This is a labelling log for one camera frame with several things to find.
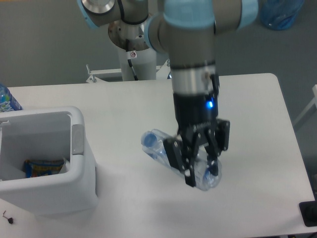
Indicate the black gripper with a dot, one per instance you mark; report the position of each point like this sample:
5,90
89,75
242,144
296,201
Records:
196,115

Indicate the clear plastic water bottle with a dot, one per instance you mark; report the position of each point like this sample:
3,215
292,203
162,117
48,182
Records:
161,151

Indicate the white paper tissue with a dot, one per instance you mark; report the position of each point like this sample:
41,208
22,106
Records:
65,167

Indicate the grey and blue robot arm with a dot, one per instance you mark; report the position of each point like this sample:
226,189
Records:
185,30

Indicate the white plastic trash can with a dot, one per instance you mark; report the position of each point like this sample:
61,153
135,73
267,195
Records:
47,134

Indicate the black device at table edge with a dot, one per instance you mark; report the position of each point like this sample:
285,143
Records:
309,213

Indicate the blue plastic bag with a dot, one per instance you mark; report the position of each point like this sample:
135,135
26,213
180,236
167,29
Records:
279,15

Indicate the blue yellow snack wrapper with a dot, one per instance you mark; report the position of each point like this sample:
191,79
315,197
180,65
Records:
39,168

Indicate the blue labelled bottle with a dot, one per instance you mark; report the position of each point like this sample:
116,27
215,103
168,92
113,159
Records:
7,101

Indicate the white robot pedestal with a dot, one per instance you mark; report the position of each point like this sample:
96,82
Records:
137,60

